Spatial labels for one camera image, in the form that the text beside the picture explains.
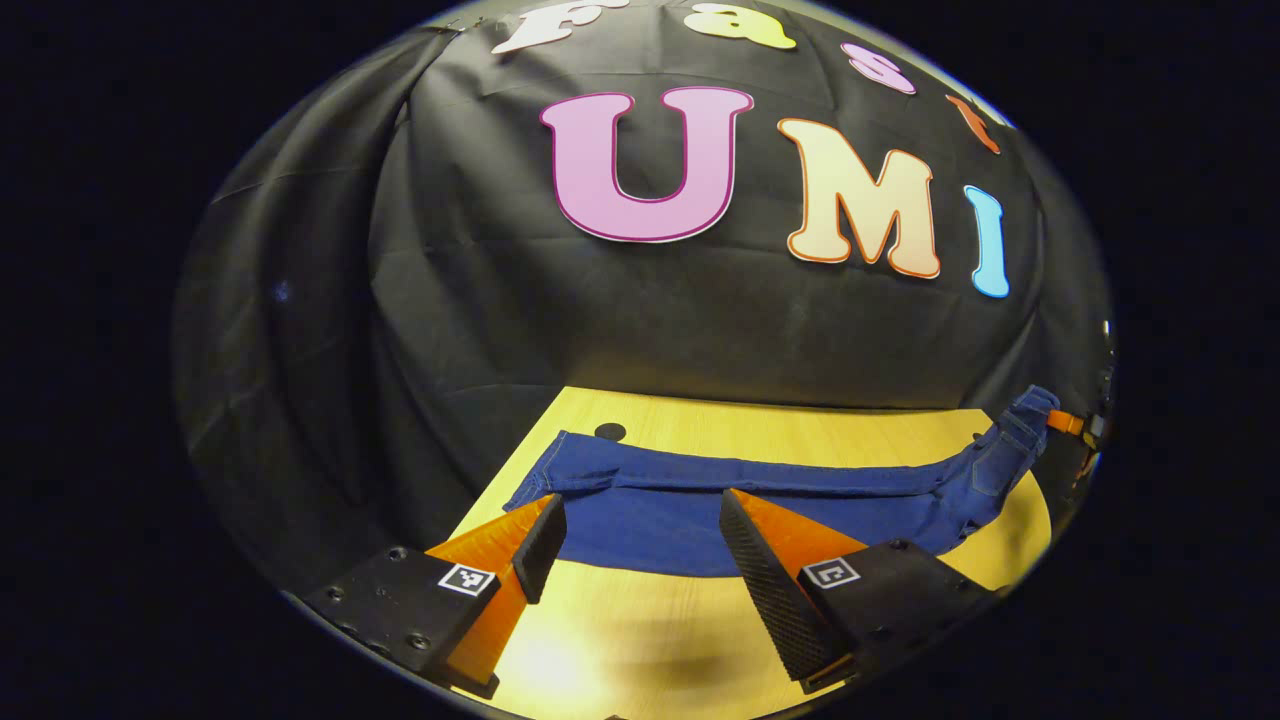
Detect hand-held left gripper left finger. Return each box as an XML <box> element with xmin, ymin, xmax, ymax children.
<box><xmin>303</xmin><ymin>493</ymin><xmax>568</xmax><ymax>699</ymax></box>

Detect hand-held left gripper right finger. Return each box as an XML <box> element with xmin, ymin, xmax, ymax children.
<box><xmin>718</xmin><ymin>488</ymin><xmax>1011</xmax><ymax>694</ymax></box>

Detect blue denim jeans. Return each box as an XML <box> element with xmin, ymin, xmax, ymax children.
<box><xmin>503</xmin><ymin>385</ymin><xmax>1061</xmax><ymax>579</ymax></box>

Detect black backdrop cloth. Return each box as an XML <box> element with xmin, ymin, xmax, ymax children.
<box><xmin>172</xmin><ymin>0</ymin><xmax>1114</xmax><ymax>591</ymax></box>

